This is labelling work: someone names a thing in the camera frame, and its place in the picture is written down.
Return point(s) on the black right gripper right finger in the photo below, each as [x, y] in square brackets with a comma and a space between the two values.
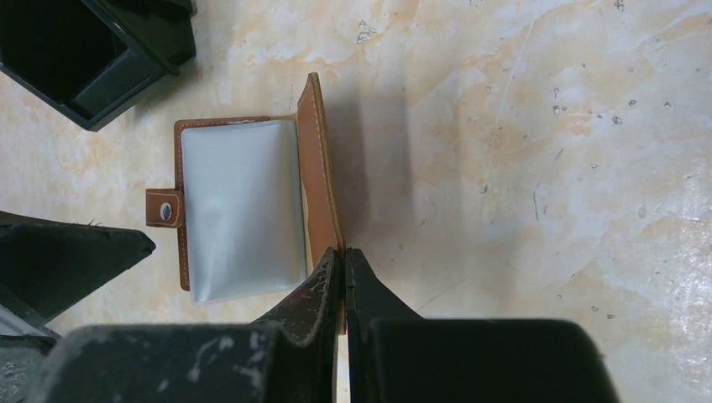
[367, 299]

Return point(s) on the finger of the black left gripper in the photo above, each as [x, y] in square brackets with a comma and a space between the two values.
[47, 267]

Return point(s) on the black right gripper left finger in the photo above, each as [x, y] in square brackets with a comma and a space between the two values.
[304, 327]

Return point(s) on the black plastic card tray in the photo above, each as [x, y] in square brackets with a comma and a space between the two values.
[91, 60]

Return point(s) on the brown leather card holder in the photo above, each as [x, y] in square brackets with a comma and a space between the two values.
[253, 204]

